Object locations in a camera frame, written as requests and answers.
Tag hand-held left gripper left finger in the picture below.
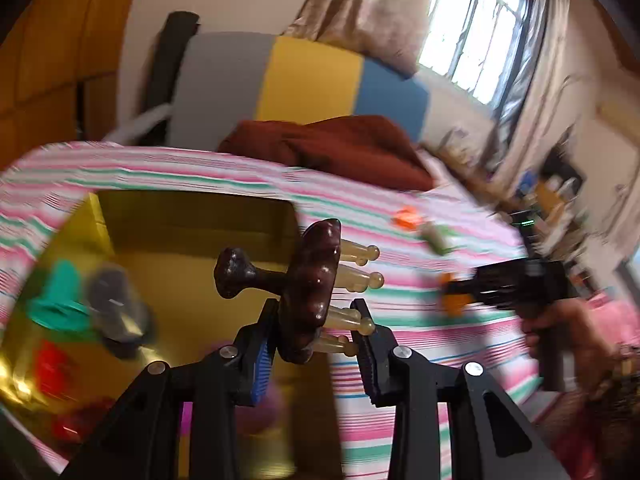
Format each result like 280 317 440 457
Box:
60 298 280 480

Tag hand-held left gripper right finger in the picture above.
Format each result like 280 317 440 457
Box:
350 299 571 480

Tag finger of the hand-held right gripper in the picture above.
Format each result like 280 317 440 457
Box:
442 277 481 302

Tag orange plastic box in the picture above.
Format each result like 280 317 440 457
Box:
439 272 473 317

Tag brown wooden massage brush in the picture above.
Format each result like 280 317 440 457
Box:
214 219 386 365

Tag yellow cardboard box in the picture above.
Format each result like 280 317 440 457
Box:
0 190 346 480

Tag dark grey toy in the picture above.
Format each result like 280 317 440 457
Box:
87 267 156 356

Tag person's right forearm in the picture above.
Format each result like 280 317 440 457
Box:
575 342 640 480

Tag person's right hand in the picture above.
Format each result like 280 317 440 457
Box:
520 300 621 401

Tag white and green toy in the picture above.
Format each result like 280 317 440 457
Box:
419 224 457 256

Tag striped bedsheet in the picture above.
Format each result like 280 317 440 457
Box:
0 141 551 480

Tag small orange clip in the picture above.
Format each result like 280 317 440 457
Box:
392 207 423 231

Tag cluttered desk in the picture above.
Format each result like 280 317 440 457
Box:
500 130 601 271

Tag pale pink quilt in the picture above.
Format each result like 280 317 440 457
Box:
417 147 493 201

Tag brown fleece blanket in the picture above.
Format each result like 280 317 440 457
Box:
217 115 435 192

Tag red plastic toy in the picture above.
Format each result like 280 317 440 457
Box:
32 342 76 396

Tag teal plastic toy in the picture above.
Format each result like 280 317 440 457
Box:
27 260 98 331

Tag grey sheer curtain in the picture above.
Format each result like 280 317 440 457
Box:
492 0 576 181

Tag barred window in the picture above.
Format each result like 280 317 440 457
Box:
417 0 531 116

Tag grey yellow blue headboard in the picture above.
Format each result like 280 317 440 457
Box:
167 32 432 146

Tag beige curtain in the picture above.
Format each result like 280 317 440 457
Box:
285 0 441 78

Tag black pole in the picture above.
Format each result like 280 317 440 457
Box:
142 10 200 146

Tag wooden wardrobe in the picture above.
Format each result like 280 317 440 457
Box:
0 0 146 171

